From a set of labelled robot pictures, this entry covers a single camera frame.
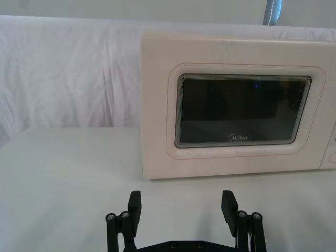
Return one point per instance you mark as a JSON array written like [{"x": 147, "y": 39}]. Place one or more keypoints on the white table cloth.
[{"x": 65, "y": 183}]

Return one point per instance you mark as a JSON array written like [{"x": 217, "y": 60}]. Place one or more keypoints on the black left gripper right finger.
[{"x": 229, "y": 210}]

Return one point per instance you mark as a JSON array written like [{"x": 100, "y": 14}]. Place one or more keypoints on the grey striped post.
[{"x": 272, "y": 11}]

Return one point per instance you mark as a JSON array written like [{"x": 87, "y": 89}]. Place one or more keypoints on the white curtain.
[{"x": 52, "y": 78}]

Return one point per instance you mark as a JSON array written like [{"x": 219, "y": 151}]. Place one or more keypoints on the cream microwave oven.
[{"x": 157, "y": 105}]

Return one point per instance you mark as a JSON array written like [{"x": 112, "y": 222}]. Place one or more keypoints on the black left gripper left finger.
[{"x": 134, "y": 210}]

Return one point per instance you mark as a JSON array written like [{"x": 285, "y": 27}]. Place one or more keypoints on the oven control panel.
[{"x": 331, "y": 147}]

